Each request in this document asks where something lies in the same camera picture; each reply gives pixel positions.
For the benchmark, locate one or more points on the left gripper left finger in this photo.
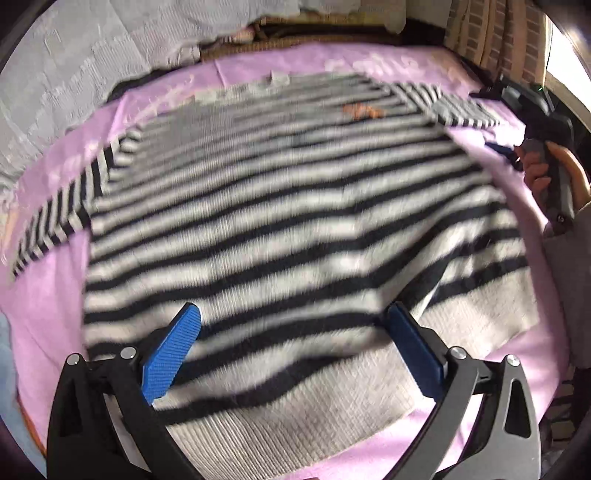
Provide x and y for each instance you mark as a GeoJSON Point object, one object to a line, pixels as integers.
{"type": "Point", "coordinates": [102, 423]}

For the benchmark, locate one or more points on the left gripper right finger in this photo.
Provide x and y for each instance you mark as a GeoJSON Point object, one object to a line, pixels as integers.
{"type": "Point", "coordinates": [504, 441]}

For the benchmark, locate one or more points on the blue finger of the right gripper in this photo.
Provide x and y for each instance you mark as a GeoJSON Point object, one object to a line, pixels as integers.
{"type": "Point", "coordinates": [508, 153]}

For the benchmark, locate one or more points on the black white striped sweater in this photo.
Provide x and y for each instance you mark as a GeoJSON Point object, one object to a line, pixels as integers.
{"type": "Point", "coordinates": [293, 211]}

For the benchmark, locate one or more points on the person's right hand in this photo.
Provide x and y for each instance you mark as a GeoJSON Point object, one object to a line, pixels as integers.
{"type": "Point", "coordinates": [538, 179]}

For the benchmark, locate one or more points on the light blue fluffy cloth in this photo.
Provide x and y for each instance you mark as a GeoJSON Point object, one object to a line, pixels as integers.
{"type": "Point", "coordinates": [19, 452]}

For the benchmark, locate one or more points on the beige patterned curtain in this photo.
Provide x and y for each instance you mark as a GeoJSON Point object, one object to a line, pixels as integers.
{"type": "Point", "coordinates": [509, 37]}

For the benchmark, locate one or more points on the purple smile bed sheet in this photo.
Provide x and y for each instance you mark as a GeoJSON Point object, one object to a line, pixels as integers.
{"type": "Point", "coordinates": [43, 306]}

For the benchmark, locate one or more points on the brown woven mat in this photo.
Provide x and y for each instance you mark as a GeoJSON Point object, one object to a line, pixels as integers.
{"type": "Point", "coordinates": [272, 33]}

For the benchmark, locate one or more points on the white lace bed cover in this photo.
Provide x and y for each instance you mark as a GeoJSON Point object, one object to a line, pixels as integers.
{"type": "Point", "coordinates": [73, 54]}

